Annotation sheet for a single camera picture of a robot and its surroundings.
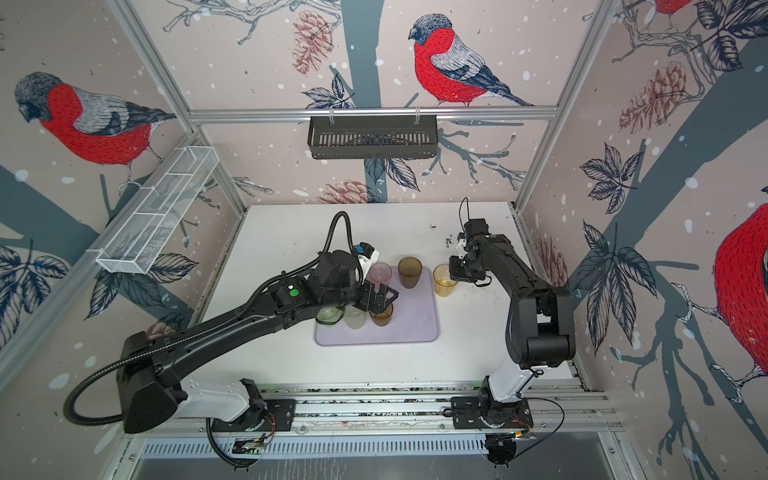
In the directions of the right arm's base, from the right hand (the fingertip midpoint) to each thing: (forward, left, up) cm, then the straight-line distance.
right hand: (454, 277), depth 91 cm
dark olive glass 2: (+3, +14, -1) cm, 14 cm away
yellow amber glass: (-1, +3, -3) cm, 5 cm away
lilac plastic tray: (-10, +12, -8) cm, 18 cm away
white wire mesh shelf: (+1, +82, +26) cm, 86 cm away
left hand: (-15, +20, +16) cm, 29 cm away
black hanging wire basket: (+45, +28, +22) cm, 58 cm away
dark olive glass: (-13, +22, -4) cm, 26 cm away
